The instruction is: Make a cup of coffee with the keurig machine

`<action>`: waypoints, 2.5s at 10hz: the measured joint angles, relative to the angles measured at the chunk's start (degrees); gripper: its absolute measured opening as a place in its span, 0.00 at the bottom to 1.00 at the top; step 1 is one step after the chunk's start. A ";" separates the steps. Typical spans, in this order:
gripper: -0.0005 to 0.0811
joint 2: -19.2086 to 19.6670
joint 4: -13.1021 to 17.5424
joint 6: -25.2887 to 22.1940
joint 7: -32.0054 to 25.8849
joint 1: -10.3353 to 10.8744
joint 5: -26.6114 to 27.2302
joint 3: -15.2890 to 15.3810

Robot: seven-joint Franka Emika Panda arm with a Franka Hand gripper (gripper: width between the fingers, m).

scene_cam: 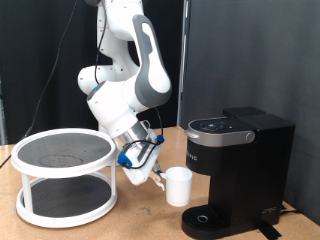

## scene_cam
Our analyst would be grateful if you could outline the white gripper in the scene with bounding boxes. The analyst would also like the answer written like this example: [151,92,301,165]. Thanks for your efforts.
[120,133,167,192]

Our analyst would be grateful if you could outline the white mug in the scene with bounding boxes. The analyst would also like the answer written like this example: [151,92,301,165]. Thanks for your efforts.
[159,166,194,208]

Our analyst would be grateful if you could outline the black Keurig coffee machine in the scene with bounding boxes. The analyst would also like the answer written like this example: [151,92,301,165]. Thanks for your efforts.
[181,106,296,240]

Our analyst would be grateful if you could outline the white two-tier turntable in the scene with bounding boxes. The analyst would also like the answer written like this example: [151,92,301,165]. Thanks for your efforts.
[10,128,119,229]

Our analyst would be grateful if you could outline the black tape strip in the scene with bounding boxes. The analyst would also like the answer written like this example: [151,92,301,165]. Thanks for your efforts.
[255,221,283,240]

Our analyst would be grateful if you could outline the blue cable clip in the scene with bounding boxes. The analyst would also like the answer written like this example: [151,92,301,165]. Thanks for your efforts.
[117,153,132,168]

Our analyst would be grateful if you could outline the black power cord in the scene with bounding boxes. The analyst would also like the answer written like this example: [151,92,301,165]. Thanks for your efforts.
[279,203,303,216]

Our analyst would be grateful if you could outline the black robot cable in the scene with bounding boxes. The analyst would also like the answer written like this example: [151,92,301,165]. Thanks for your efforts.
[0,0,165,170]

